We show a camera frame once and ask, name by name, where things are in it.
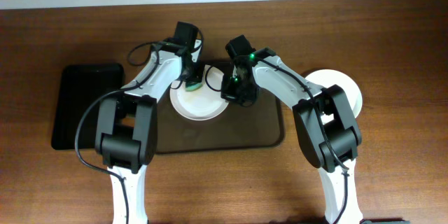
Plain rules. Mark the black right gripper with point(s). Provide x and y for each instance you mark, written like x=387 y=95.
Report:
x=234 y=92

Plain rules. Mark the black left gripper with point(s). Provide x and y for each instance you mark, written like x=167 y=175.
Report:
x=195 y=75

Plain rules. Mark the green scrubbing sponge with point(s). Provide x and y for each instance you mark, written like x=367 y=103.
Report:
x=192 y=86

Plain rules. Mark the white plate top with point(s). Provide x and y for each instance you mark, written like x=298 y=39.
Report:
x=202 y=103

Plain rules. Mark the white plate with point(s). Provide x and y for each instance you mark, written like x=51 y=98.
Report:
x=202 y=103
x=329 y=77

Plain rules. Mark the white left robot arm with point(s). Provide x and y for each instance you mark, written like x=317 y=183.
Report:
x=127 y=125

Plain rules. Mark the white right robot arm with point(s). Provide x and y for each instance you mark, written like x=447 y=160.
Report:
x=327 y=131

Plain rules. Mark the brown serving tray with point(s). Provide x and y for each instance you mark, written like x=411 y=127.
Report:
x=258 y=126

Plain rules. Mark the black plastic tray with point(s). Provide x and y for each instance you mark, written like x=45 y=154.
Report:
x=80 y=85

